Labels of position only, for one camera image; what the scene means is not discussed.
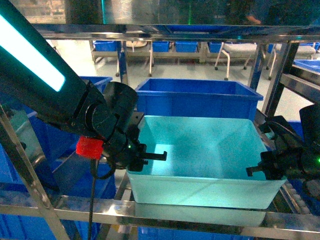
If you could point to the red cable clip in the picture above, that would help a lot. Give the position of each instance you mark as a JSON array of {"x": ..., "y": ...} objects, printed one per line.
[{"x": 90, "y": 148}]

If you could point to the white stool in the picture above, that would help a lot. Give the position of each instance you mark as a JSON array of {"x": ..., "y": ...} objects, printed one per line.
[{"x": 229, "y": 49}]

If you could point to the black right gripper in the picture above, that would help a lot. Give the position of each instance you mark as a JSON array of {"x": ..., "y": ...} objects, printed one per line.
[{"x": 294, "y": 157}]

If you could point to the blue bin on left shelf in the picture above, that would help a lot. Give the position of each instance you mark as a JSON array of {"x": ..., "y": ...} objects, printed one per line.
[{"x": 50, "y": 150}]

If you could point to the light teal plastic bin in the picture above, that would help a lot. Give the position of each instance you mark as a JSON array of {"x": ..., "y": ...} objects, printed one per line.
[{"x": 205, "y": 165}]

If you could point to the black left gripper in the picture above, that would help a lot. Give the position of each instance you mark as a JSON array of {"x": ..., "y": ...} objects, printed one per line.
[{"x": 129, "y": 155}]

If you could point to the stainless steel shelf frame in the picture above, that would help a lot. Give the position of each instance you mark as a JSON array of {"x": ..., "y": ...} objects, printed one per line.
[{"x": 246, "y": 222}]

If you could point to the blue bin behind teal bin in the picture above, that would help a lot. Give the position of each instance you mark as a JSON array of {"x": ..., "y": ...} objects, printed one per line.
[{"x": 197, "y": 98}]

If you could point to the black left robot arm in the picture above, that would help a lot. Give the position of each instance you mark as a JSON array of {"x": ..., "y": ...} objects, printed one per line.
[{"x": 34, "y": 73}]

